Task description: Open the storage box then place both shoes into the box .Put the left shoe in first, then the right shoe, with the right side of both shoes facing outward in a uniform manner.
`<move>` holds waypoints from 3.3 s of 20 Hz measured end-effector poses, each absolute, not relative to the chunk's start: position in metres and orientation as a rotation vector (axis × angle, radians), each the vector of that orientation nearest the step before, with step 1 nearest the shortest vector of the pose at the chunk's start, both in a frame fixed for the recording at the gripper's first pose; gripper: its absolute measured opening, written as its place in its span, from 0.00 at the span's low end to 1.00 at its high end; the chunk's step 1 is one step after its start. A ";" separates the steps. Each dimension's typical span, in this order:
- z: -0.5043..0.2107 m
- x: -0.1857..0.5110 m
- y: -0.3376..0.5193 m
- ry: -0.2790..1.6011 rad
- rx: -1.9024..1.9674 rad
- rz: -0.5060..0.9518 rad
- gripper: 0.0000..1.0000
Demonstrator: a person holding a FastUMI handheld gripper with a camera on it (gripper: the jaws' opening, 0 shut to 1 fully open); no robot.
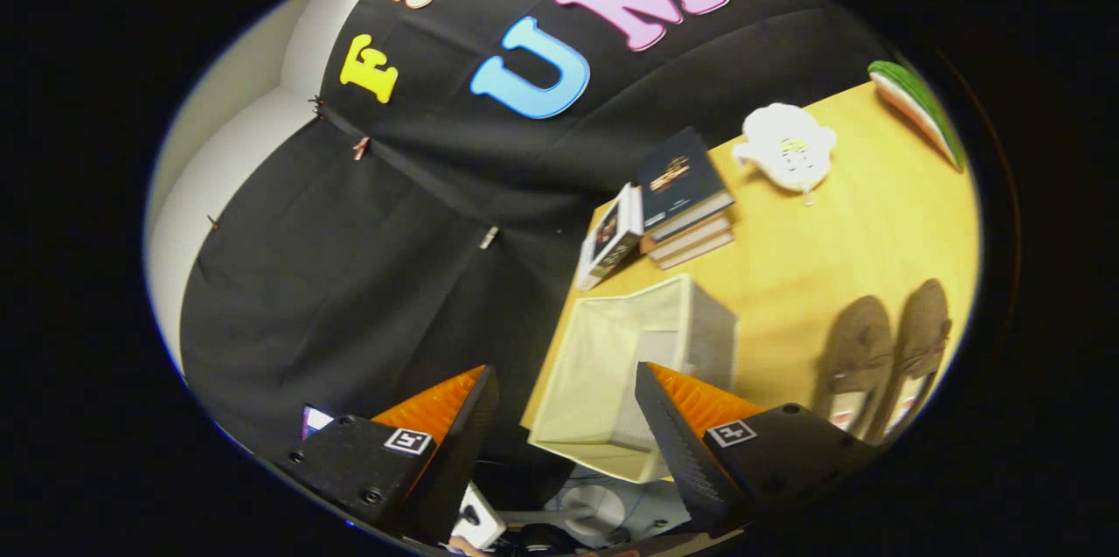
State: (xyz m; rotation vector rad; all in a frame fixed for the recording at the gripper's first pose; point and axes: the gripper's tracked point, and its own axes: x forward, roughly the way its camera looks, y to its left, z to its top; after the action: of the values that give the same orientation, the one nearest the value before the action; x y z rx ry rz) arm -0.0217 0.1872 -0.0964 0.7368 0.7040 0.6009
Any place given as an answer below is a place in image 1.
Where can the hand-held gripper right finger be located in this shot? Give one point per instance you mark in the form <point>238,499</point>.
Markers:
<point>677,452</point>

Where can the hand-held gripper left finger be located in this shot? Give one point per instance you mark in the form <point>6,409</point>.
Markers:
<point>459,452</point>

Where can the grey fabric storage box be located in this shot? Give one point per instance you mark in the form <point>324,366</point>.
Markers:
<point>603,365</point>

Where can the brown fuzzy shoe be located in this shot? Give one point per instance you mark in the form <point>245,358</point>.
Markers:
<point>852,347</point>
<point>922,338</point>

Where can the white power strip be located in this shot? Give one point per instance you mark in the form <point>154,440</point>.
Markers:
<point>476,518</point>

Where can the laptop screen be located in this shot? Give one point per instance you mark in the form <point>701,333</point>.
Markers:
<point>315,421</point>

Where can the thin brown book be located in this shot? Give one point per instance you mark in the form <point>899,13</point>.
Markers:
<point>699,255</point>

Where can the black backdrop cloth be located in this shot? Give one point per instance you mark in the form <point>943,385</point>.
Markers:
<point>350,277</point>

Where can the brown cover book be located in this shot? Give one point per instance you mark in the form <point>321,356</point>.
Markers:
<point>691,240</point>

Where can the silver cloth clip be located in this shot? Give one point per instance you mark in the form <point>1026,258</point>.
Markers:
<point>488,236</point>

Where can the white cover book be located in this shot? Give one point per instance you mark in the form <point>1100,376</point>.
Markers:
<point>608,238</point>

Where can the dark blue book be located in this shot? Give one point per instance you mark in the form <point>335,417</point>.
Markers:
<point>677,177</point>

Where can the copper cloth clip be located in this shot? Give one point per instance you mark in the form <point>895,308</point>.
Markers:
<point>360,148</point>

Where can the white plush toy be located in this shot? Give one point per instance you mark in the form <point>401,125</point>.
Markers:
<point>787,142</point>

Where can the watermelon slice plush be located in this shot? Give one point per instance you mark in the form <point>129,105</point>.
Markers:
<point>918,102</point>

